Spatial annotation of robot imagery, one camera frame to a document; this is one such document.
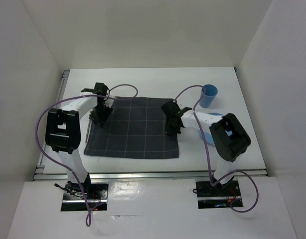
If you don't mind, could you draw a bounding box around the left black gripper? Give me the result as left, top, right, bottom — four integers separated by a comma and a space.
88, 103, 112, 127

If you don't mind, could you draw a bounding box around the silver fork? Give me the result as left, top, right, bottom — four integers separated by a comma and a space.
85, 118, 92, 144

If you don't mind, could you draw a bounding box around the blue plastic plate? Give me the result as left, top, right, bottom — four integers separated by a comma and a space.
199, 113, 223, 146

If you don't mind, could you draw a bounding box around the dark grey checked cloth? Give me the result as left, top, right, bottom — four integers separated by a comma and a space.
84, 97, 179, 159

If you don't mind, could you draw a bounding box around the blue plastic cup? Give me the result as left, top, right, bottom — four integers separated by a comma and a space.
199, 84, 218, 108

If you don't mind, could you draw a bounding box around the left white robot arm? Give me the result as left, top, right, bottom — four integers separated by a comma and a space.
45, 83, 113, 199

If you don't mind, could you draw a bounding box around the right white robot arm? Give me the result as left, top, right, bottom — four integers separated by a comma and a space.
161, 100, 251, 195

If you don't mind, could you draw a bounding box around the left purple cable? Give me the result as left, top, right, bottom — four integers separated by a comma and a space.
35, 84, 139, 228

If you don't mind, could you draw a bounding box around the purple cable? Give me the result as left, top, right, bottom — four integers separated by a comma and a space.
174, 85, 259, 213
35, 84, 139, 228

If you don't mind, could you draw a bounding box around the aluminium front rail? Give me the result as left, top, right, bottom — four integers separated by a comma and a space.
33, 169, 268, 182

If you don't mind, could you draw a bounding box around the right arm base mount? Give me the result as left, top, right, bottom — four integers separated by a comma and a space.
192, 180, 243, 209

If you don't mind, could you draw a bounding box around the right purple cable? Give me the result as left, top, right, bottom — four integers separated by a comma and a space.
174, 85, 259, 213

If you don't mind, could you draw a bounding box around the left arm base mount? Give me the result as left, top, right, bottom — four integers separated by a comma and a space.
54, 182, 109, 212

